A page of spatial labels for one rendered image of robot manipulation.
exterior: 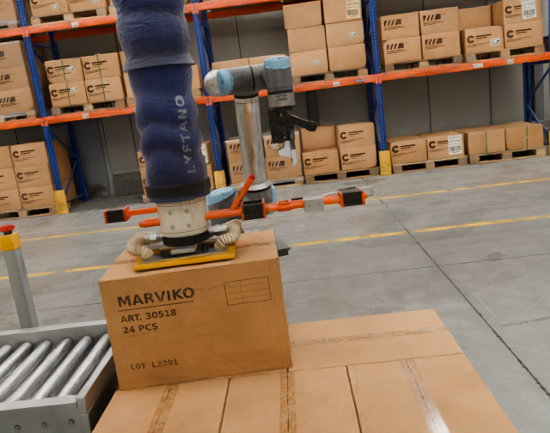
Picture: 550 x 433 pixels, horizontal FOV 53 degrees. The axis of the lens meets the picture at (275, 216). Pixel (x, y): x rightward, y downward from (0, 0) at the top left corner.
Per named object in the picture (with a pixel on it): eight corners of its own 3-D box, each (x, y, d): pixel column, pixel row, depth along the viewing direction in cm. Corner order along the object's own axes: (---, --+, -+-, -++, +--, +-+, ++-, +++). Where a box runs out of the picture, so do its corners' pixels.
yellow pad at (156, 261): (133, 271, 184) (131, 257, 183) (139, 263, 193) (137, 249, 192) (234, 259, 184) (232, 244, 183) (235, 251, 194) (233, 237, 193)
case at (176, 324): (119, 391, 189) (97, 281, 180) (142, 341, 228) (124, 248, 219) (292, 367, 190) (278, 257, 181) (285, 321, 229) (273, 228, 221)
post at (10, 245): (44, 432, 270) (-4, 236, 249) (50, 424, 276) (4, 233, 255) (58, 431, 269) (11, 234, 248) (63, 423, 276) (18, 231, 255)
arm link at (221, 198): (209, 222, 283) (203, 189, 279) (241, 216, 286) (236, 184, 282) (211, 229, 268) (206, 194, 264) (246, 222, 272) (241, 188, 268)
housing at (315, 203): (305, 212, 193) (303, 200, 192) (303, 209, 200) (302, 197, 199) (325, 210, 193) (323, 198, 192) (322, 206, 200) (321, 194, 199)
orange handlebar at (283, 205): (107, 234, 192) (106, 224, 192) (127, 216, 222) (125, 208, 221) (369, 201, 193) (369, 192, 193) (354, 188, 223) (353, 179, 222)
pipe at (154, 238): (132, 259, 185) (130, 243, 184) (147, 240, 209) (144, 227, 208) (233, 246, 185) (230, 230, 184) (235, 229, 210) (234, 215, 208)
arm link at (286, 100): (293, 92, 192) (294, 92, 183) (295, 106, 193) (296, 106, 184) (267, 95, 192) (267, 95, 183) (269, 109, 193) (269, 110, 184)
